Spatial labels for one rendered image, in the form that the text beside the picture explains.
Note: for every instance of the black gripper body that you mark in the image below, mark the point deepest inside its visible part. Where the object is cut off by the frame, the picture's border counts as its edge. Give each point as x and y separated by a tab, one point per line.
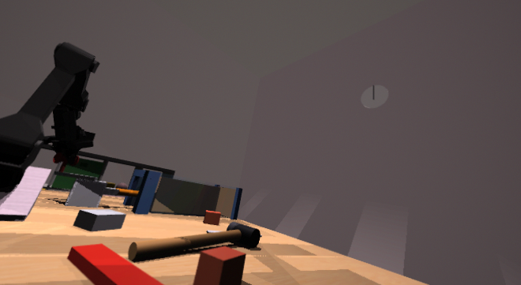
66	134

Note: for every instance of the hammer with wooden handle and dark head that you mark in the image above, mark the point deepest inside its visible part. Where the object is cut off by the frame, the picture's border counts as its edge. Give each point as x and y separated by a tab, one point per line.
246	235

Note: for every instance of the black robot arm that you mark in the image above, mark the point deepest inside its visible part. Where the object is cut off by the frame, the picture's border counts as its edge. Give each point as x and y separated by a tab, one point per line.
63	92

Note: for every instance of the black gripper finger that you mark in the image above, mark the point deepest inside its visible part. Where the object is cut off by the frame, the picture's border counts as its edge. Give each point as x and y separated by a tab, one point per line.
70	154
58	148

